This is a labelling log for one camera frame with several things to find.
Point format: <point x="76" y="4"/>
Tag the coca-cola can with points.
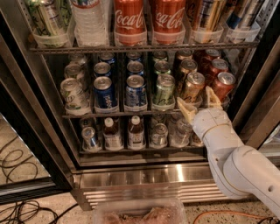
<point x="167" y="17"/>
<point x="129" y="21"/>

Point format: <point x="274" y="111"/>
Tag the water bottle bottom shelf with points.
<point x="182" y="133"/>

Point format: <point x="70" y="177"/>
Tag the orange can front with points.
<point x="193" y="85"/>

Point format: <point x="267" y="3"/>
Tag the orange can bottom shelf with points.
<point x="196" y="140"/>

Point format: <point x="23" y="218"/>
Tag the left juice bottle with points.
<point x="111" y="133"/>

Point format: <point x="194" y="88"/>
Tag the red can second row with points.
<point x="213" y="68"/>

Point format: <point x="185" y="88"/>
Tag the red can front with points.
<point x="223" y="84"/>

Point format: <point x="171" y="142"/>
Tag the clear water bottle top shelf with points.
<point x="90" y="27"/>

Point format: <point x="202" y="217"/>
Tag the juice bottle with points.
<point x="111" y="133"/>
<point x="135" y="133"/>

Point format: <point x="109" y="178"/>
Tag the right juice bottle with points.
<point x="135" y="133"/>

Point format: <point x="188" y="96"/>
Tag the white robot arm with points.
<point x="238" y="170"/>

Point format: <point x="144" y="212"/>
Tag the gold striped can top shelf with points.
<point x="204" y="16"/>

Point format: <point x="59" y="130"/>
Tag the left coca-cola can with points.
<point x="129" y="21"/>

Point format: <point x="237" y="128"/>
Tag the right coca-cola can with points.
<point x="167" y="17"/>

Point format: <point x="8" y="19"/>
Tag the blue gold can top shelf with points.
<point x="243" y="16"/>

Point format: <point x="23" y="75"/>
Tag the green white can top shelf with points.
<point x="48" y="21"/>

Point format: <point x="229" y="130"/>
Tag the silver blue can bottom shelf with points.
<point x="90" y="139"/>

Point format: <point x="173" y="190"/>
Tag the clear plastic bin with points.
<point x="141" y="211"/>

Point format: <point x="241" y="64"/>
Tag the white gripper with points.
<point x="210" y="122"/>

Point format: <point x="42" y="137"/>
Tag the white green can front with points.
<point x="73" y="94"/>

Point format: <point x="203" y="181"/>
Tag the orange can second row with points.
<point x="186" y="66"/>

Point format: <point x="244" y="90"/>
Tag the blue white can front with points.
<point x="135" y="91"/>

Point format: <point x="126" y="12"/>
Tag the blue pepsi can front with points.
<point x="105" y="93"/>

